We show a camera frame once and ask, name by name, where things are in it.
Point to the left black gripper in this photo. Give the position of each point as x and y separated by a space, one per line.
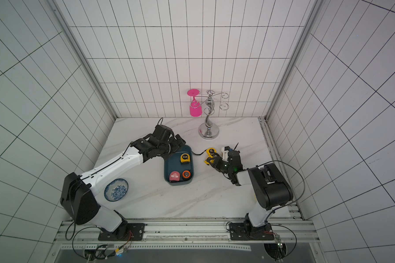
172 139

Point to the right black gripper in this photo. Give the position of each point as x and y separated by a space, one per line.
218 159

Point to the yellow tape measure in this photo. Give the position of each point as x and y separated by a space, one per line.
210 152
209 161
185 158

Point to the teal plastic storage box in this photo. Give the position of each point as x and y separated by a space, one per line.
173 163

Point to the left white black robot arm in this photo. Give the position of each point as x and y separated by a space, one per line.
85 196

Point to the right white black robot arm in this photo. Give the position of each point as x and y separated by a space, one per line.
271 190

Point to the orange black tape measure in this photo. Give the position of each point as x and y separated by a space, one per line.
186 175

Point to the pink tape measure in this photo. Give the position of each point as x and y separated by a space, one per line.
174 176

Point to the chrome glass holder stand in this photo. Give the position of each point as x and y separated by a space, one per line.
208 130

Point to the pink wine glass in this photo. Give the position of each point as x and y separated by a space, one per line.
195 107

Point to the blue white patterned plate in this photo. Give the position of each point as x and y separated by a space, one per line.
116 190

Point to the aluminium mounting rail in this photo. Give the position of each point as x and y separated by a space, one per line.
181 233

